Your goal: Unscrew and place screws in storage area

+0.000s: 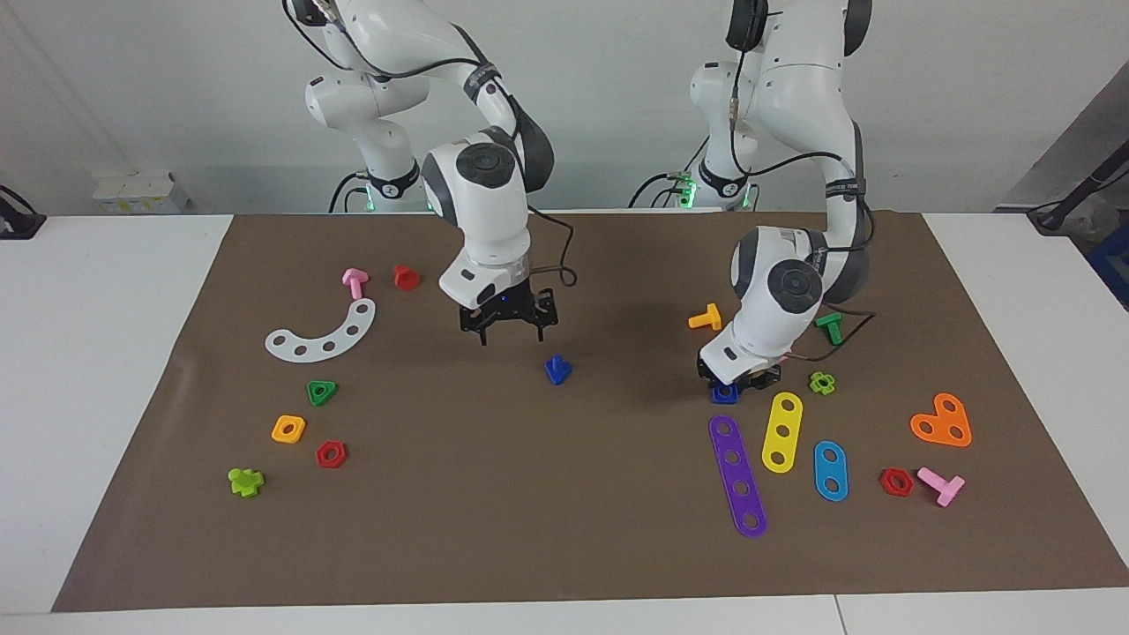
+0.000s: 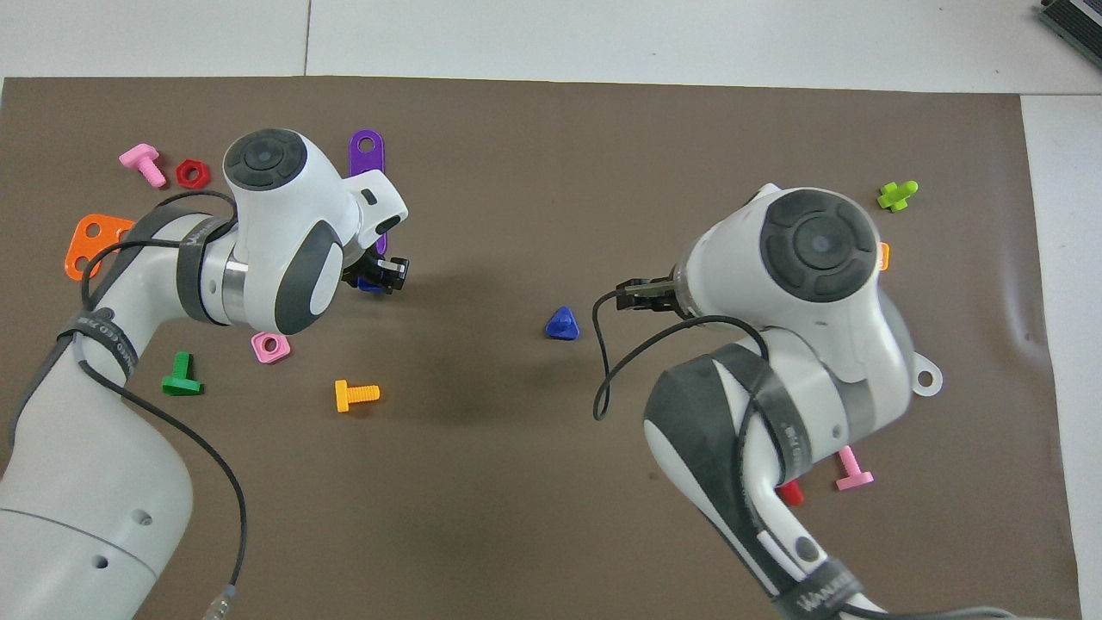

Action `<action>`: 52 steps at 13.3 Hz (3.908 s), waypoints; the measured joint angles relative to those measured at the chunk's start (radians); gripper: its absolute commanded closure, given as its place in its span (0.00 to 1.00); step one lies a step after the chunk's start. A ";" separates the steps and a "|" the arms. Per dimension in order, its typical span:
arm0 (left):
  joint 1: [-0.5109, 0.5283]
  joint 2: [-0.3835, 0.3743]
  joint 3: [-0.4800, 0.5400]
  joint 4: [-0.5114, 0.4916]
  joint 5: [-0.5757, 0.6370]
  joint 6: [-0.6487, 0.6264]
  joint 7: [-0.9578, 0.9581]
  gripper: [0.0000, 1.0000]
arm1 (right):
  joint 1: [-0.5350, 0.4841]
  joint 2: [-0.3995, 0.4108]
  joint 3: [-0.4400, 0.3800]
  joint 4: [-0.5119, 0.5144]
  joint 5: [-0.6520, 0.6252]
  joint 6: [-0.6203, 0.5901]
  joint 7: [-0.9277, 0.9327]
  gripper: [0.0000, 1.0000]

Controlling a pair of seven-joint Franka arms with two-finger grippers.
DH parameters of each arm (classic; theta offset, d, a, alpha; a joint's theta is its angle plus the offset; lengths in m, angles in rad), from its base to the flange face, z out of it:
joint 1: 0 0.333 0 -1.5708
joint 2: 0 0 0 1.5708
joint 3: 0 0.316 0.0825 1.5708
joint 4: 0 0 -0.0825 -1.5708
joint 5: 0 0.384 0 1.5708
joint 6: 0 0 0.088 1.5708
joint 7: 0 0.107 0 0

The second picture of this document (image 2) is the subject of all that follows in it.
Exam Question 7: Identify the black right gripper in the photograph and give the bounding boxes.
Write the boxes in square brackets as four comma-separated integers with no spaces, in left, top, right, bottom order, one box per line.
[616,276,690,316]

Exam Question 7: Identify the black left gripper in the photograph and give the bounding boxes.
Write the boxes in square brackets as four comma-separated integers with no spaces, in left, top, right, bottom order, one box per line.
[343,250,411,295]

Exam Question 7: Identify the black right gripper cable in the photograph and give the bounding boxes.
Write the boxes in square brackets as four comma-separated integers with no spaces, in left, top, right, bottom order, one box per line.
[592,288,1034,620]

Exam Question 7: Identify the grey ribbed device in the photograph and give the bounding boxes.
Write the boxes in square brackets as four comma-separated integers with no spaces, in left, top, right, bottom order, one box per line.
[1037,0,1102,48]

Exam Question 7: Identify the white curved perforated plate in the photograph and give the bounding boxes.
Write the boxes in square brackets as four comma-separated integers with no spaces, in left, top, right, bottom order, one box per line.
[908,351,944,399]

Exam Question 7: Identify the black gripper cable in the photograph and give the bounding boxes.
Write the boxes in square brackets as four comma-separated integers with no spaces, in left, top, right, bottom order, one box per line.
[592,288,1034,620]
[80,189,251,620]

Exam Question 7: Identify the green plastic toy screw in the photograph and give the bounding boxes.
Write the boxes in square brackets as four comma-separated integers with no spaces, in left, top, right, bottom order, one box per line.
[161,351,204,397]

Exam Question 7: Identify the orange plastic toy screw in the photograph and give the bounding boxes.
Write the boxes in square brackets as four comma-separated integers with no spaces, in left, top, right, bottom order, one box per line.
[334,379,381,413]

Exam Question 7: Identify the lime cross-head toy screw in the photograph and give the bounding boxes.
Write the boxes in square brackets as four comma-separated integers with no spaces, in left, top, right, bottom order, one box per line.
[876,180,919,213]

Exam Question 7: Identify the purple four-hole strip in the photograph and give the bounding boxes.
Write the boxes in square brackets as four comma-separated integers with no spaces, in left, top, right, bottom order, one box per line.
[349,129,390,259]

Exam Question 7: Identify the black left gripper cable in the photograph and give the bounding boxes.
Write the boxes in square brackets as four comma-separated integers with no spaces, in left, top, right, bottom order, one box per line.
[80,189,251,620]

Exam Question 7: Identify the pink plastic toy screw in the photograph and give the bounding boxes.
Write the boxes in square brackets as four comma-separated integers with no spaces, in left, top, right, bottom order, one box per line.
[119,143,168,189]
[835,445,875,492]

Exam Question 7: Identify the orange heart-shaped plate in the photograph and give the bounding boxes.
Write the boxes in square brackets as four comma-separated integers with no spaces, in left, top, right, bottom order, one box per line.
[64,214,139,283]

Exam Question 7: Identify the brown table mat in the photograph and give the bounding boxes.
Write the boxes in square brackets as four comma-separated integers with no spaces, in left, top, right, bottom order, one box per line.
[0,76,1084,620]

